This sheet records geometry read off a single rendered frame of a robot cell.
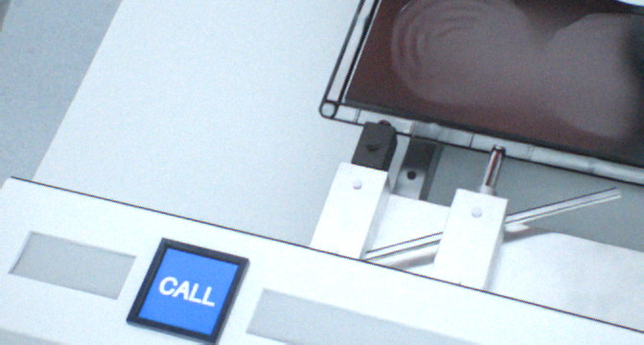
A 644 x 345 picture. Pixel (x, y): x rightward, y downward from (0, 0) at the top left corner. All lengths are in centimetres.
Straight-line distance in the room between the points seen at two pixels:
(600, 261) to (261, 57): 33
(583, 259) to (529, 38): 16
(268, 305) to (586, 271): 21
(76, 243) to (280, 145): 23
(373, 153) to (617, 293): 18
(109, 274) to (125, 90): 27
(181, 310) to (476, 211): 20
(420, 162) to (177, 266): 23
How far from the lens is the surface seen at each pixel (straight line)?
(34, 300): 80
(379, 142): 87
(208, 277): 77
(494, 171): 87
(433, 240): 84
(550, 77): 91
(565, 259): 86
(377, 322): 76
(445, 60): 92
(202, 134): 100
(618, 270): 86
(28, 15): 220
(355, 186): 85
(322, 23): 104
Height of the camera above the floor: 164
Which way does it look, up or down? 58 degrees down
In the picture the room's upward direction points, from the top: 11 degrees counter-clockwise
